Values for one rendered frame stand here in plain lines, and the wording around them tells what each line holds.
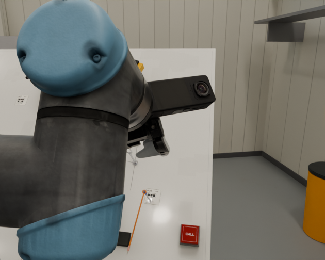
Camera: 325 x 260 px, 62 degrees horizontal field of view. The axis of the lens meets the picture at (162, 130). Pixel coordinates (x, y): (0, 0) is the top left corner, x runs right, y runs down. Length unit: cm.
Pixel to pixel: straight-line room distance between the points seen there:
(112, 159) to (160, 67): 95
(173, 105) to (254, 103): 402
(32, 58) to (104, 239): 14
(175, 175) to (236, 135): 351
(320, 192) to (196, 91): 234
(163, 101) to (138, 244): 58
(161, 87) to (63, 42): 19
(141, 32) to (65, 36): 362
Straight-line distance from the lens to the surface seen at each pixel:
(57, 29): 21
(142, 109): 30
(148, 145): 45
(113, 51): 20
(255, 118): 444
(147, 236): 87
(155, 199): 89
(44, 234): 21
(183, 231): 83
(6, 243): 104
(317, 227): 283
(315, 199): 272
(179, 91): 38
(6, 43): 379
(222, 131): 427
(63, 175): 20
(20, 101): 126
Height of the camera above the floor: 159
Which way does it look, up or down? 16 degrees down
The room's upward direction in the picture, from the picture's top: straight up
